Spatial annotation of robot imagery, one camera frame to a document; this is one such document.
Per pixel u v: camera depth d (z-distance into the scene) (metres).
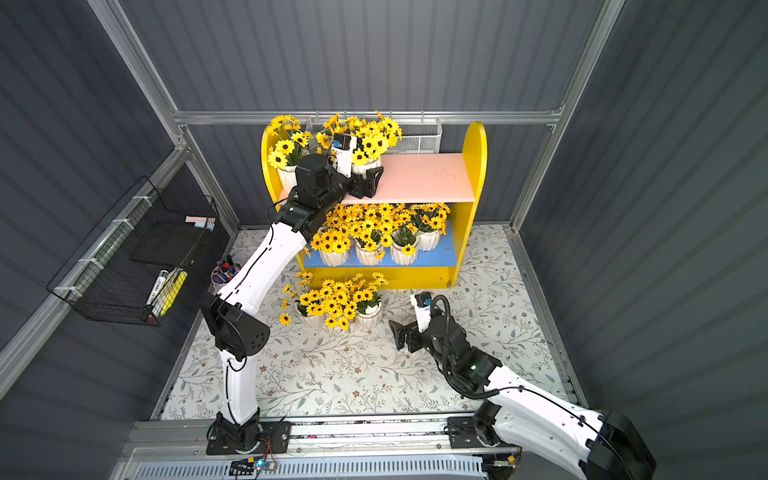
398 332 0.68
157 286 0.69
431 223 0.83
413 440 0.74
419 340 0.69
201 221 0.85
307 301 0.86
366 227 0.81
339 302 0.81
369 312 0.89
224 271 0.91
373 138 0.62
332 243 0.79
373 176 0.70
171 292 0.69
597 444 0.42
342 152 0.64
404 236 0.87
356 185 0.68
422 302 0.67
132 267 0.73
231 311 0.50
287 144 0.64
